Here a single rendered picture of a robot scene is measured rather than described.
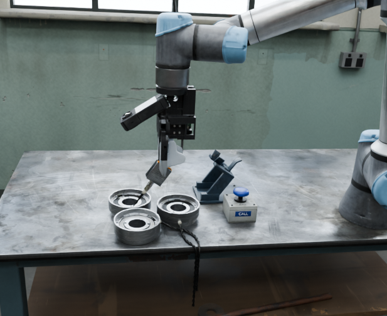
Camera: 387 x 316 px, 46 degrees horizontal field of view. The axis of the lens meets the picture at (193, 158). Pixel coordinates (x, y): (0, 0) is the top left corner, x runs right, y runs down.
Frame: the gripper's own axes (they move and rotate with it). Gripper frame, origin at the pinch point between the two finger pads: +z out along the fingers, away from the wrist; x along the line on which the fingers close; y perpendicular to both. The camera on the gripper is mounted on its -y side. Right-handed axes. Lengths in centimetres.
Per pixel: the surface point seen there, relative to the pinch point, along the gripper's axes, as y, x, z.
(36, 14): -48, 152, -21
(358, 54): 134, 155, -4
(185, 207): 6.3, 0.0, 10.6
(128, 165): -6.4, 33.0, 13.0
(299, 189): 42.2, 13.7, 13.3
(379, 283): 65, 0, 38
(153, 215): -1.9, -4.8, 9.8
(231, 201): 17.7, -1.3, 8.6
